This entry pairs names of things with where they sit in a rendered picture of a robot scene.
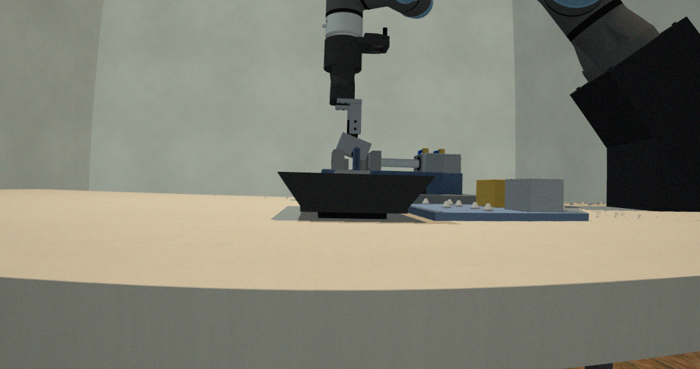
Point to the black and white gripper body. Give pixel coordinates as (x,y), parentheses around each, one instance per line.
(343,48)

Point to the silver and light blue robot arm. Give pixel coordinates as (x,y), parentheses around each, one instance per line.
(603,32)

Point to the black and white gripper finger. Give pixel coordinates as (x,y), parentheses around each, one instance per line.
(346,107)
(355,112)

